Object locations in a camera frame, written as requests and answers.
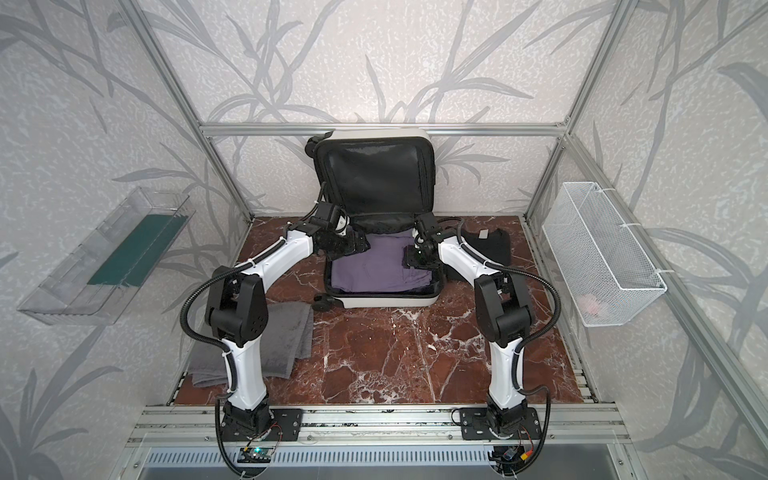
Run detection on clear plastic wall shelf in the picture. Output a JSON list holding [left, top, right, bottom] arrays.
[[18, 187, 195, 326]]

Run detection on aluminium frame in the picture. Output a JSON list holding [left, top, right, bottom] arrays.
[[119, 1, 767, 444]]

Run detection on white hard-shell suitcase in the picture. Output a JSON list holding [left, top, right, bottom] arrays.
[[305, 128, 444, 310]]

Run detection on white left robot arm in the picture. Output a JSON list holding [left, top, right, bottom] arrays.
[[179, 200, 367, 425]]

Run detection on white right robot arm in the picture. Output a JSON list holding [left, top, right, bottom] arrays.
[[405, 213, 562, 418]]

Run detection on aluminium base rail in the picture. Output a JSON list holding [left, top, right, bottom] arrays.
[[126, 403, 631, 447]]

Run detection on right circuit board with wires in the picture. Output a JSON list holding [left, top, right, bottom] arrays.
[[488, 445, 535, 470]]

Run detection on grey folded towel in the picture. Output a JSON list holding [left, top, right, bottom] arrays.
[[187, 302, 314, 388]]

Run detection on white wire basket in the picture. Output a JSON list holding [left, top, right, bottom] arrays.
[[542, 182, 667, 327]]

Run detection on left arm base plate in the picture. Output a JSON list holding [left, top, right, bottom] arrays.
[[220, 405, 304, 442]]

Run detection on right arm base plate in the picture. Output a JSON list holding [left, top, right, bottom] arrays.
[[455, 405, 544, 441]]

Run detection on purple trousers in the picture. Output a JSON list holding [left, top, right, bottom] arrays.
[[330, 231, 433, 293]]

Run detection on green circuit board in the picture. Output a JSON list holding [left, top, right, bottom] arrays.
[[237, 447, 276, 464]]

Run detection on pink object in basket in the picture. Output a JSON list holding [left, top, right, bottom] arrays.
[[577, 294, 608, 318]]

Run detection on black shirt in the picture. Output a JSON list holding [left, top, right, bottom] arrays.
[[462, 228, 511, 266]]

